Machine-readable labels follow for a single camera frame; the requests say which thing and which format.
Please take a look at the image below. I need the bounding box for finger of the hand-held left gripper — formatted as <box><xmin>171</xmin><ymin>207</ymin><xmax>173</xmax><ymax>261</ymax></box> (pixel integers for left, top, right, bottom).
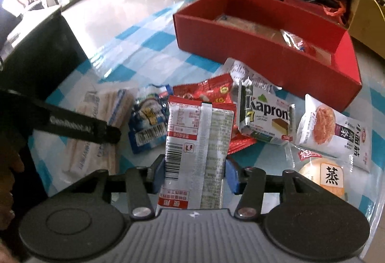
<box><xmin>0</xmin><ymin>88</ymin><xmax>122</xmax><ymax>145</ymax></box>

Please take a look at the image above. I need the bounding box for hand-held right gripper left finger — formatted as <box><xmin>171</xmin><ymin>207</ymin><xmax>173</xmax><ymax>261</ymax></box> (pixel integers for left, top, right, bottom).
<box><xmin>51</xmin><ymin>155</ymin><xmax>166</xmax><ymax>220</ymax></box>

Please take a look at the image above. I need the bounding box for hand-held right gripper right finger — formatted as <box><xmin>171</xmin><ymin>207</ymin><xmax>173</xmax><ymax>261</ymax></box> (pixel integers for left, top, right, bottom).
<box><xmin>225</xmin><ymin>158</ymin><xmax>349</xmax><ymax>220</ymax></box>

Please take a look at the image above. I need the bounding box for clear wafer biscuit packet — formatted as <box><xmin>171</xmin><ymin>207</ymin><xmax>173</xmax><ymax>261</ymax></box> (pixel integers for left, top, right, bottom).
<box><xmin>62</xmin><ymin>87</ymin><xmax>136</xmax><ymax>176</ymax></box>

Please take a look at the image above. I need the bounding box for red and white barcode packet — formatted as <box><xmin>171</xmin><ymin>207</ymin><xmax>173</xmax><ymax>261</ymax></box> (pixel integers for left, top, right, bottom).
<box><xmin>155</xmin><ymin>95</ymin><xmax>237</xmax><ymax>212</ymax></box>

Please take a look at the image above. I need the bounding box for blue snack packet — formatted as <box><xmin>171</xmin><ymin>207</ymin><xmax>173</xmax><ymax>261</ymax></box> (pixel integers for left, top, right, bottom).
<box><xmin>128</xmin><ymin>84</ymin><xmax>173</xmax><ymax>155</ymax></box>

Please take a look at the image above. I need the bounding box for Kapron wafer packet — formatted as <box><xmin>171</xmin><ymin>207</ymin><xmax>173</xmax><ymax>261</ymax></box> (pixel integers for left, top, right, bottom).
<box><xmin>237</xmin><ymin>79</ymin><xmax>297</xmax><ymax>146</ymax></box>

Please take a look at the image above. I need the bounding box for clear round cake packet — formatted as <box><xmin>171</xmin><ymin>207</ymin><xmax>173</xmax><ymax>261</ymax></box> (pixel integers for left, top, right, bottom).
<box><xmin>286</xmin><ymin>143</ymin><xmax>352</xmax><ymax>200</ymax></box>

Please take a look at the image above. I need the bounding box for white noodle snack packet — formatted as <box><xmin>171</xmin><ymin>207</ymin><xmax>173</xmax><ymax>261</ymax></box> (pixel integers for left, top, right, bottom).
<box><xmin>296</xmin><ymin>94</ymin><xmax>372</xmax><ymax>173</ymax></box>

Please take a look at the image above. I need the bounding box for red cardboard box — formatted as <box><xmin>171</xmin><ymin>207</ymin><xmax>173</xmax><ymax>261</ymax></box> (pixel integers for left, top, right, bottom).
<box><xmin>172</xmin><ymin>0</ymin><xmax>363</xmax><ymax>113</ymax></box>

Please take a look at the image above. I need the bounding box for person's left hand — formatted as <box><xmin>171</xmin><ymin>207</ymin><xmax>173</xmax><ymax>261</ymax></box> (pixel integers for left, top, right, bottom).
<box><xmin>0</xmin><ymin>133</ymin><xmax>26</xmax><ymax>251</ymax></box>

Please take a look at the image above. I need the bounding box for black cabinet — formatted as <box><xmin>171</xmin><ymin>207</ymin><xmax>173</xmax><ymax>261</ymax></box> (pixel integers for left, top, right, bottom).
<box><xmin>0</xmin><ymin>6</ymin><xmax>88</xmax><ymax>101</ymax></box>

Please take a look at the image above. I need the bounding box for red snack packet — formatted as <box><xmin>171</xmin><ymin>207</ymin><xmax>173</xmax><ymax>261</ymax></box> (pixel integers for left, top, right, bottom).
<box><xmin>173</xmin><ymin>73</ymin><xmax>257</xmax><ymax>155</ymax></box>

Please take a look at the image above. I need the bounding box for silver white snack packet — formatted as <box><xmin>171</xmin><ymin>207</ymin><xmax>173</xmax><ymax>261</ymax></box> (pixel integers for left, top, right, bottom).
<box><xmin>224</xmin><ymin>58</ymin><xmax>283</xmax><ymax>92</ymax></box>

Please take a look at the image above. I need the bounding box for blue checked tablecloth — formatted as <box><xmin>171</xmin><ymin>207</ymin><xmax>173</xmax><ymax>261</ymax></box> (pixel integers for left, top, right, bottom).
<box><xmin>30</xmin><ymin>6</ymin><xmax>385</xmax><ymax>251</ymax></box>

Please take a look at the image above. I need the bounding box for clear packet with red print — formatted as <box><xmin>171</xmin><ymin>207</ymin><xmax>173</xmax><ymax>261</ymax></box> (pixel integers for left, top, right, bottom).
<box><xmin>280</xmin><ymin>29</ymin><xmax>321</xmax><ymax>56</ymax></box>

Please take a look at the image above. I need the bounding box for clear orange snack packet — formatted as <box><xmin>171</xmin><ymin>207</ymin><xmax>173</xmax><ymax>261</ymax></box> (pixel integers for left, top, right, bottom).
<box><xmin>214</xmin><ymin>14</ymin><xmax>265</xmax><ymax>33</ymax></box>

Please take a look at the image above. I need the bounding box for yellow cable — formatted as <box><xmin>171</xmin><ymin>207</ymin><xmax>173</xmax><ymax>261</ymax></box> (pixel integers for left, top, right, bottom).
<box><xmin>371</xmin><ymin>0</ymin><xmax>385</xmax><ymax>21</ymax></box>

